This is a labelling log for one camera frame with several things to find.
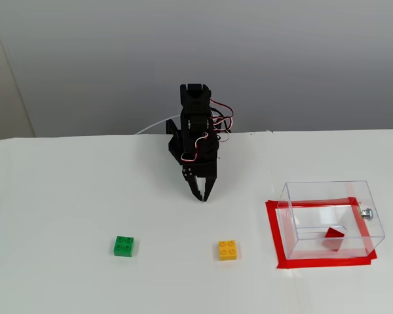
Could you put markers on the red tape frame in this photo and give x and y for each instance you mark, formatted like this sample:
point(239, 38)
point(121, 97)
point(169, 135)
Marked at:
point(324, 263)

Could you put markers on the silver metal box lock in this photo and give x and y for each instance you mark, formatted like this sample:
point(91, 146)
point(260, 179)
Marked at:
point(366, 214)

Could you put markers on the red lego brick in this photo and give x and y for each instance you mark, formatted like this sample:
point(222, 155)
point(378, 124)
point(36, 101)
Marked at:
point(333, 238)

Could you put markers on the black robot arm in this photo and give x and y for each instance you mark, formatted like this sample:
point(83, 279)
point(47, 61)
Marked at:
point(196, 108)

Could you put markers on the transparent plastic box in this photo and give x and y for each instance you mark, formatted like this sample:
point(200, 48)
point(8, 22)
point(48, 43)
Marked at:
point(373, 202)

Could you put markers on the yellow lego brick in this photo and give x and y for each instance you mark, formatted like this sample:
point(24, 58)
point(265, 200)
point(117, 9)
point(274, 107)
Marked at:
point(228, 251)

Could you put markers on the black table clamp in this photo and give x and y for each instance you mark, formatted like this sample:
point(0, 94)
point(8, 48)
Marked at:
point(172, 129)

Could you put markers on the green lego brick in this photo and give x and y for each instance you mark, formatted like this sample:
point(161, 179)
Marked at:
point(123, 247)

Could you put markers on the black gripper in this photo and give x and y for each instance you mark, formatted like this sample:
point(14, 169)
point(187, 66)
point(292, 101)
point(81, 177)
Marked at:
point(204, 170)

